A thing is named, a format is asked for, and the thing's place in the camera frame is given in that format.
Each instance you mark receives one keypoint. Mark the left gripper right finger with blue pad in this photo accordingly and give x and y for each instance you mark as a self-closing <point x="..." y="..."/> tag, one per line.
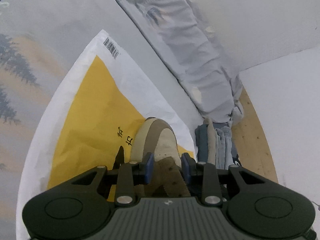
<point x="202" y="180"/>

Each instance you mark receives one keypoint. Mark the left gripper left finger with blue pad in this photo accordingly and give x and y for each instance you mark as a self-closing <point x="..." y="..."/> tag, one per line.
<point x="130" y="175"/>

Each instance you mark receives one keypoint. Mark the beige brown sneaker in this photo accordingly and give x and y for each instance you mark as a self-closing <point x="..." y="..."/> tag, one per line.
<point x="156" y="136"/>

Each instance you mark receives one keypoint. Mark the folded beige garment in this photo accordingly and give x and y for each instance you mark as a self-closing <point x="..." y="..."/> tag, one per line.
<point x="211" y="140"/>

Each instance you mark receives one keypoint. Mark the folded light blue jeans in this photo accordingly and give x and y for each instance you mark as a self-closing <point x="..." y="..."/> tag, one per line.
<point x="226" y="152"/>

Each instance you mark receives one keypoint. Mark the white yellow plastic mailer bag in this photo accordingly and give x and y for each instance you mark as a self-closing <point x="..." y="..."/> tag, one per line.
<point x="97" y="108"/>

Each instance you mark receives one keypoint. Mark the crumpled blue duvet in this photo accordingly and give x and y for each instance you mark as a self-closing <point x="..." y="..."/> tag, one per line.
<point x="185" y="41"/>

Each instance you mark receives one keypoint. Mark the blue printed bed sheet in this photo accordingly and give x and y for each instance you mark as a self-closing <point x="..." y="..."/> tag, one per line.
<point x="48" y="36"/>

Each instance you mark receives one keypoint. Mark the wooden bed frame board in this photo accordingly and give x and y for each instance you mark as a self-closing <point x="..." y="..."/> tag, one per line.
<point x="251" y="143"/>

